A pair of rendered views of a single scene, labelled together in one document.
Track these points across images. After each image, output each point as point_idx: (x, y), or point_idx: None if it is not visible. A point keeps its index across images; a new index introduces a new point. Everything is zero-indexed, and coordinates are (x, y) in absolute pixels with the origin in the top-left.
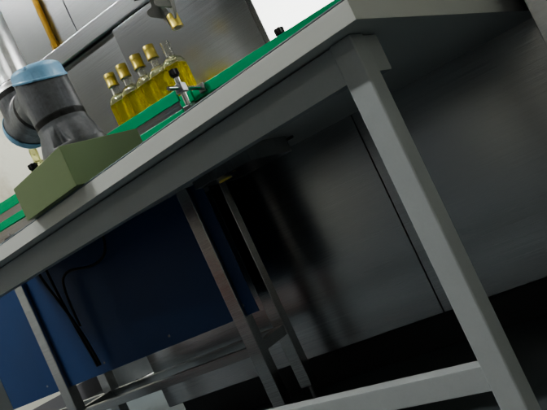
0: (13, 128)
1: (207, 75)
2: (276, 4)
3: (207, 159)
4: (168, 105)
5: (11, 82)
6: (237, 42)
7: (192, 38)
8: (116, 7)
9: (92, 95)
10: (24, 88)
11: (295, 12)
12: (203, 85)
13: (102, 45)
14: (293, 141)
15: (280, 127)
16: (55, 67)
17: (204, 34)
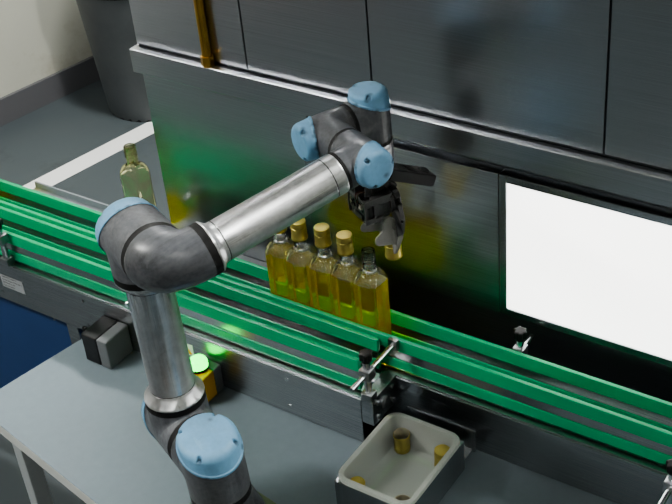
0: (158, 442)
1: (409, 267)
2: (535, 279)
3: None
4: (343, 365)
5: (177, 450)
6: (464, 271)
7: (408, 221)
8: (319, 103)
9: (239, 147)
10: (191, 475)
11: (554, 305)
12: (396, 346)
13: (277, 112)
14: None
15: None
16: (233, 459)
17: (427, 231)
